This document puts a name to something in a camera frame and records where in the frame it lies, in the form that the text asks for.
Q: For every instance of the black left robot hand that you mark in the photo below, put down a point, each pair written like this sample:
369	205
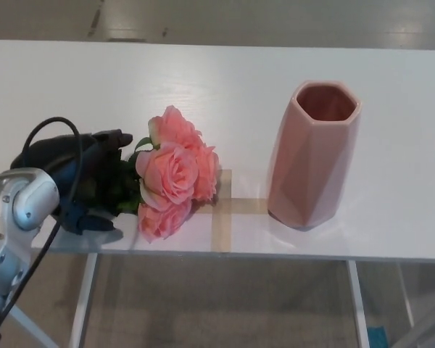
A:
54	152

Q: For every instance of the pink rose bouquet green stems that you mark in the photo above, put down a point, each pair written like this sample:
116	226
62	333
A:
170	170

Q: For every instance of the light blue metal stand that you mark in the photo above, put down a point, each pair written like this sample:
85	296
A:
32	328

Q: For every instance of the short beige tape strip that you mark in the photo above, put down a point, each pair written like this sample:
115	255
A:
246	206

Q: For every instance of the pink faceted ceramic vase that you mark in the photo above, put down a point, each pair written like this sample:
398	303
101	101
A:
311	174

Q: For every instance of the teal floor tape patch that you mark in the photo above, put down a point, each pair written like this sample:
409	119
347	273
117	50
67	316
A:
377	337

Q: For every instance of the white metal table leg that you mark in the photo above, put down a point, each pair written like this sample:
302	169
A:
407	293
82	308
359	308

